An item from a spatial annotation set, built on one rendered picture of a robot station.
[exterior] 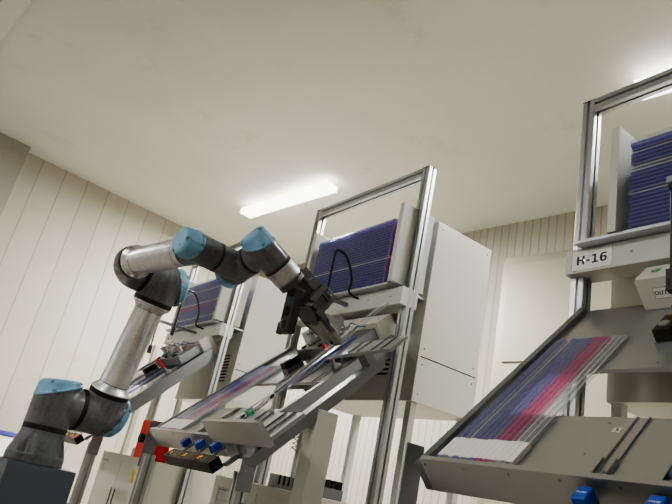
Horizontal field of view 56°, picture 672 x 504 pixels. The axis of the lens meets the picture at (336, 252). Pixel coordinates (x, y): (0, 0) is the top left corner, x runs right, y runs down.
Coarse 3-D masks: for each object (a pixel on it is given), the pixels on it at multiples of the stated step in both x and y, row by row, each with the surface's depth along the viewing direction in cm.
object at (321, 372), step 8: (288, 352) 278; (296, 352) 271; (280, 360) 269; (336, 360) 231; (352, 360) 222; (320, 368) 229; (328, 368) 225; (272, 376) 247; (280, 376) 242; (288, 376) 236; (304, 376) 227; (312, 376) 223; (320, 376) 218; (328, 376) 215; (264, 384) 242; (272, 384) 237; (280, 384) 233; (296, 384) 224; (304, 384) 220; (312, 384) 216
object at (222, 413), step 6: (222, 408) 231; (228, 408) 228; (234, 408) 224; (240, 408) 220; (246, 408) 218; (270, 408) 205; (210, 414) 230; (216, 414) 226; (222, 414) 223; (228, 414) 219; (234, 414) 217; (192, 426) 224; (198, 426) 221
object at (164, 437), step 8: (152, 432) 237; (160, 432) 230; (168, 432) 224; (176, 432) 218; (184, 432) 212; (192, 432) 208; (200, 432) 204; (160, 440) 233; (168, 440) 227; (176, 440) 221; (192, 440) 209; (208, 440) 199; (176, 448) 224; (184, 448) 218; (192, 448) 212; (208, 448) 202; (232, 448) 188; (232, 456) 190
